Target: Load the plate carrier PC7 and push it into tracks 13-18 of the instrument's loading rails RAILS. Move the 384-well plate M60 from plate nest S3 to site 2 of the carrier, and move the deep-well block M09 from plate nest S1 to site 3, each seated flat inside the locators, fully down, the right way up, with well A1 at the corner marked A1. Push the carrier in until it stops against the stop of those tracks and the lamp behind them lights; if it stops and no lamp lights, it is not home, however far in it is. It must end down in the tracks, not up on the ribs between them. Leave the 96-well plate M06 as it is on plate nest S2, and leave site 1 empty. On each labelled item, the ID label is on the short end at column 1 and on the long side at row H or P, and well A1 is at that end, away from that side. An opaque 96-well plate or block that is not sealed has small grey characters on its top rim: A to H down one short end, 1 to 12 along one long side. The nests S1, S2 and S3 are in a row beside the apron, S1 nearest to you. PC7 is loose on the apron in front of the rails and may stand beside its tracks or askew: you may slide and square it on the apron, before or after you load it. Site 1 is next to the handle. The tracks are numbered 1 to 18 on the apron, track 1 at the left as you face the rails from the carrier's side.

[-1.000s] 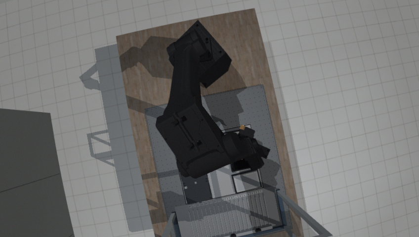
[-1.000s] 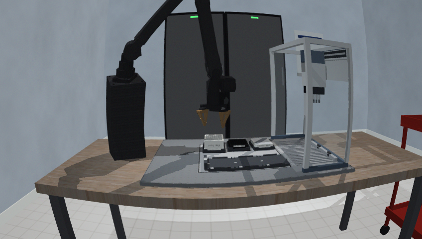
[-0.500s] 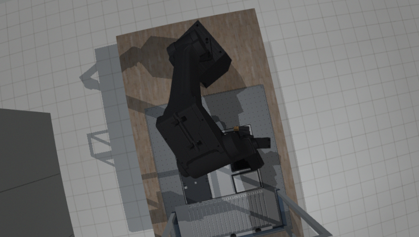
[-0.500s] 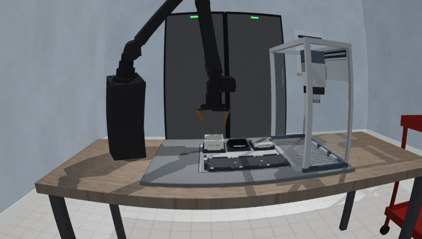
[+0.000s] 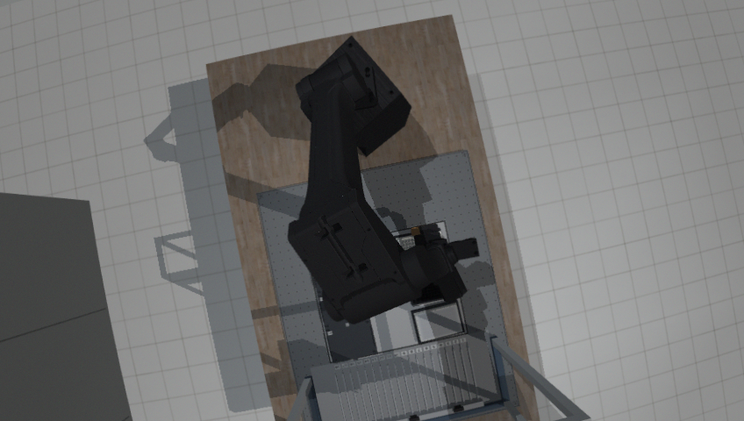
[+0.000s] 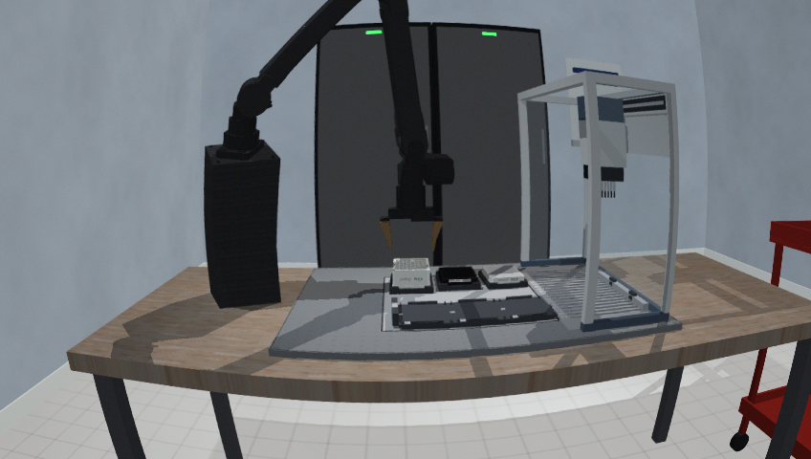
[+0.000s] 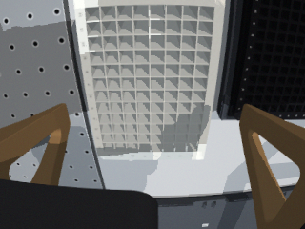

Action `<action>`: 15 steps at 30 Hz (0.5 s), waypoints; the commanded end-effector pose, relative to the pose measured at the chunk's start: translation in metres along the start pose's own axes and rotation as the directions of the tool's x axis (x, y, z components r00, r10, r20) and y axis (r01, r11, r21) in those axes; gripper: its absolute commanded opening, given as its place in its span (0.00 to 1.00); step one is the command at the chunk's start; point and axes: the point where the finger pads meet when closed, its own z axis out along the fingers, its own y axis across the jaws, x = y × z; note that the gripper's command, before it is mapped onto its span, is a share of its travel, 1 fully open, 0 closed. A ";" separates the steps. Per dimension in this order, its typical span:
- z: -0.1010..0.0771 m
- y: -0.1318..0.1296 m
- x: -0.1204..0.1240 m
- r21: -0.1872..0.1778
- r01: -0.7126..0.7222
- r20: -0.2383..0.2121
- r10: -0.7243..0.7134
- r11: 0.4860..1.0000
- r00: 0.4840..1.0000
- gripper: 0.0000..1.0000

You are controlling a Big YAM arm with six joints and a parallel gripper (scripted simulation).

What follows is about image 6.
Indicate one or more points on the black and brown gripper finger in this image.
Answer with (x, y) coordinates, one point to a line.
(385, 225)
(436, 226)

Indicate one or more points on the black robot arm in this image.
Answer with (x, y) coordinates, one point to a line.
(241, 141)

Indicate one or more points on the white multi-well plate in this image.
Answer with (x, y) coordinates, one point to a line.
(502, 274)

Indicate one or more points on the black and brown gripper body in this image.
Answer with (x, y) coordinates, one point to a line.
(411, 206)

